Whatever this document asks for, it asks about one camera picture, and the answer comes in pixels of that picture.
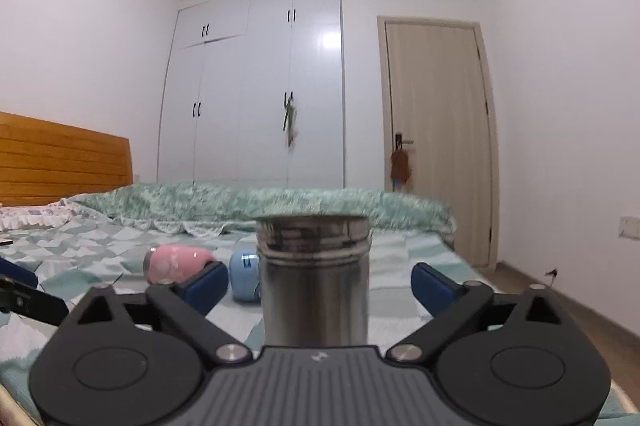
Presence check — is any green checked bed sheet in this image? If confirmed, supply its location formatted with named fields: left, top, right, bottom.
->
left=0, top=215, right=507, bottom=426

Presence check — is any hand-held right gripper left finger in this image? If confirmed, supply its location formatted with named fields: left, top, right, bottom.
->
left=59, top=260, right=252, bottom=367

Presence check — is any pink cup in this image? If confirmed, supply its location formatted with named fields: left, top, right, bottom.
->
left=143, top=245, right=218, bottom=285

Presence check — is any orange wooden headboard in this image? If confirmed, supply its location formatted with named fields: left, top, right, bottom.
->
left=0, top=111, right=134, bottom=207

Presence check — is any white wall socket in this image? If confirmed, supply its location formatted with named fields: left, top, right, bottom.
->
left=618, top=215, right=640, bottom=240

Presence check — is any red bag on door handle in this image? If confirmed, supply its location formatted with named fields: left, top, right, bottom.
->
left=389, top=146, right=414, bottom=193

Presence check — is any green floral quilt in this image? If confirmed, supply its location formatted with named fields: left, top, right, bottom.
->
left=67, top=181, right=457, bottom=238

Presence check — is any beige wooden door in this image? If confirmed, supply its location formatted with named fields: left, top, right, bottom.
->
left=377, top=15, right=501, bottom=269

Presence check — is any white wardrobe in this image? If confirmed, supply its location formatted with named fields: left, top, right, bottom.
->
left=157, top=0, right=347, bottom=190

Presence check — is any light blue cup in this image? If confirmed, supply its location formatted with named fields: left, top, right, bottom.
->
left=228, top=250, right=263, bottom=305

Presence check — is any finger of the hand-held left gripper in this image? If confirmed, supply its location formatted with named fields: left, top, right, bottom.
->
left=0, top=256, right=70, bottom=328

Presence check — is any floral frilled pillow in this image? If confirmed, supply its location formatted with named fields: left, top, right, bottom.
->
left=0, top=199, right=83, bottom=232

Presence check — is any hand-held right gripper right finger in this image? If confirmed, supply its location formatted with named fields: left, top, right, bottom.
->
left=388, top=262, right=582, bottom=364

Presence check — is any stainless steel cup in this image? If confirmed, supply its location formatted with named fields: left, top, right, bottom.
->
left=254, top=215, right=373, bottom=348

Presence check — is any green hanging ornament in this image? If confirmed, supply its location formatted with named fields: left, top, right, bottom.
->
left=282, top=102, right=299, bottom=150

